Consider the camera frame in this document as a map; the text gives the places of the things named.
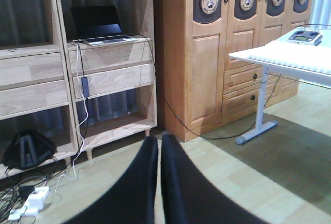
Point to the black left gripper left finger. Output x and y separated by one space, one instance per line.
132 198

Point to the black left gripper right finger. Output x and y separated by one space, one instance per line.
188 196

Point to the white desk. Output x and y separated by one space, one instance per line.
300 61

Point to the grey device on desk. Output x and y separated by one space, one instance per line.
306 37

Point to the white power strip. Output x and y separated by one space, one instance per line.
34 201

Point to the black triangular stand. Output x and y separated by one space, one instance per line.
28 149

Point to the light wooden shelf unit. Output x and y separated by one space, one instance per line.
43 61

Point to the silver laptop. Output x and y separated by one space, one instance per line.
97 25

